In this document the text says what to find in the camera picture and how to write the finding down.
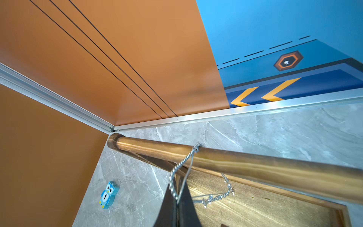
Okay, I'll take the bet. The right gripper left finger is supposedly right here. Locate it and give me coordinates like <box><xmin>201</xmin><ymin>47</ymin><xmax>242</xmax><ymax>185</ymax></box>
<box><xmin>153</xmin><ymin>187</ymin><xmax>177</xmax><ymax>227</ymax></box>

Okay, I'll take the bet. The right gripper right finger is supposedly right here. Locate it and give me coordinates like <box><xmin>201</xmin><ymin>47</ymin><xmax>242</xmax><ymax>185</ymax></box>
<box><xmin>177</xmin><ymin>177</ymin><xmax>202</xmax><ymax>227</ymax></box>

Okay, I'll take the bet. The silver star pendant necklace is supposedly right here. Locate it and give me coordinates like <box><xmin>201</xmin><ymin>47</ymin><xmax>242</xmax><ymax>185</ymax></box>
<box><xmin>168</xmin><ymin>143</ymin><xmax>235</xmax><ymax>209</ymax></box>

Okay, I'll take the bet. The wooden jewelry display stand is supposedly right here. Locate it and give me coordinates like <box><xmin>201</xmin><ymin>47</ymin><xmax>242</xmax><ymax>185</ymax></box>
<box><xmin>107</xmin><ymin>133</ymin><xmax>363</xmax><ymax>227</ymax></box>

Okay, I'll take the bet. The small blue owl toy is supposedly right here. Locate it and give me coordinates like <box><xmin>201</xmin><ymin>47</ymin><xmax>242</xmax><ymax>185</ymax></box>
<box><xmin>99</xmin><ymin>181</ymin><xmax>120</xmax><ymax>209</ymax></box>

